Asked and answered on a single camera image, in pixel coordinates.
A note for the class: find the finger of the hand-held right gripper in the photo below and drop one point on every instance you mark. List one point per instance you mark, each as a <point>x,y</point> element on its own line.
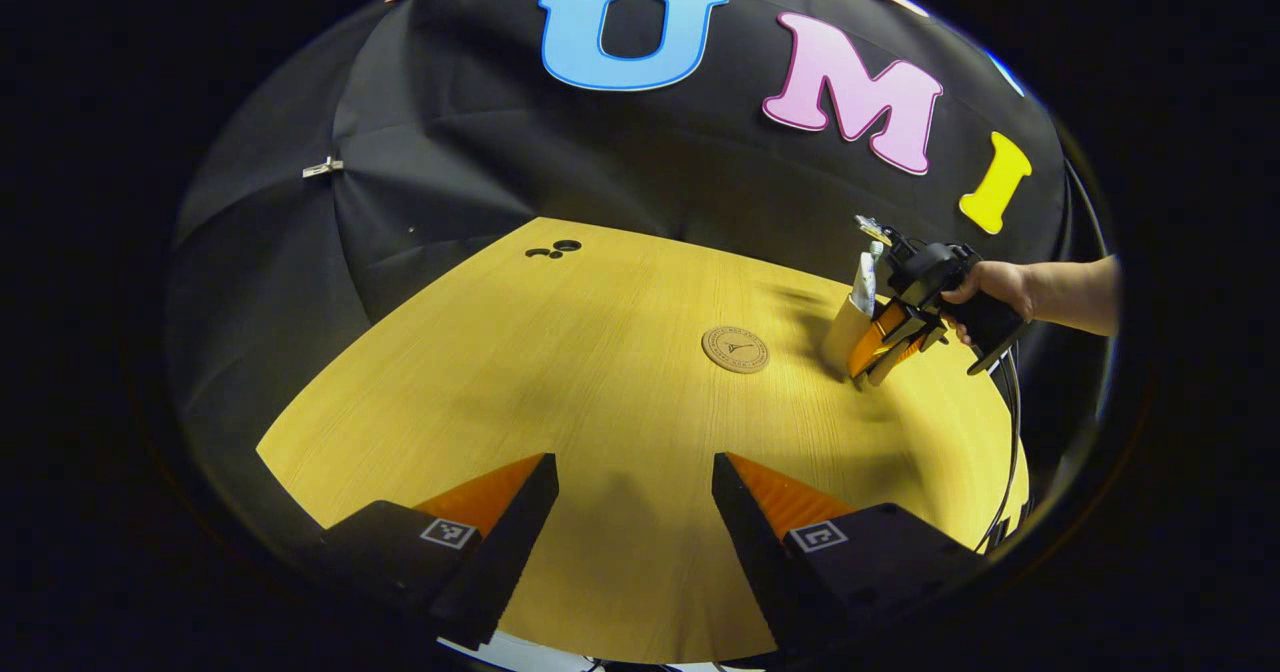
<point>872,342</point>
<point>905,347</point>

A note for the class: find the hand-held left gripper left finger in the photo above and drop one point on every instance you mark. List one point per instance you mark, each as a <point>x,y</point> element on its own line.
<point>510,562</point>

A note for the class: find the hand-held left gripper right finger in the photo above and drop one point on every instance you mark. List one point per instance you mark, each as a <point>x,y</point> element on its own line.
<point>750,552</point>

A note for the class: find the white toothpaste tube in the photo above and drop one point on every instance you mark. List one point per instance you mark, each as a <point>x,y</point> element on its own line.
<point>864,282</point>

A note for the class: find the round cork coaster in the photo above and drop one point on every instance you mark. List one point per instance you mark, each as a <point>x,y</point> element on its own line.
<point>735,349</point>

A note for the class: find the wooden desktop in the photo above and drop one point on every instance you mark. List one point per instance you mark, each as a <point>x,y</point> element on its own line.
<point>600,402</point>

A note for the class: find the black backdrop cloth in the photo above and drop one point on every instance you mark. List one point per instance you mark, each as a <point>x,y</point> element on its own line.
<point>500,152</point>

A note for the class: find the silver metal clip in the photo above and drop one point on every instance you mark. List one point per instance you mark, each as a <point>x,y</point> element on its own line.
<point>322,167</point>

